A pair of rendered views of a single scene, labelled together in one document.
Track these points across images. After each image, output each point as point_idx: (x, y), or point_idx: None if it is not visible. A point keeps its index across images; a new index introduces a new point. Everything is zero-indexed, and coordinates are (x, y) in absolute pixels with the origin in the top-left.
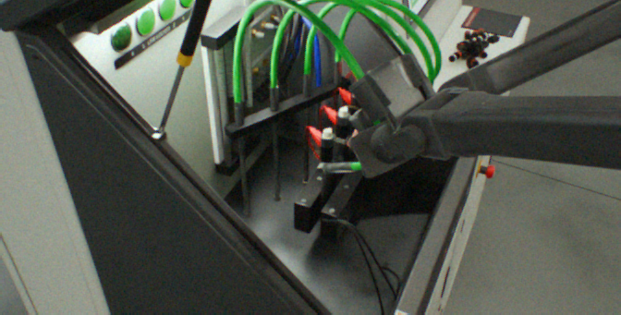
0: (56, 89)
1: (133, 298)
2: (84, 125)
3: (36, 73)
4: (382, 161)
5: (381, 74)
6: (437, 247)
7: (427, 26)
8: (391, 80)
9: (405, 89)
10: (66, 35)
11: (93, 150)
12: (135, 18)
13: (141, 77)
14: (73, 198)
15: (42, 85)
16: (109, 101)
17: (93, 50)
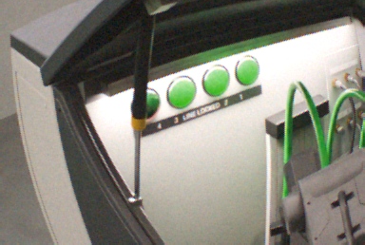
0: (68, 141)
1: None
2: (84, 178)
3: (60, 124)
4: (306, 241)
5: (298, 158)
6: None
7: None
8: (304, 164)
9: (313, 173)
10: (84, 94)
11: (91, 202)
12: (167, 87)
13: (170, 155)
14: (91, 243)
15: (62, 136)
16: (97, 159)
17: (110, 113)
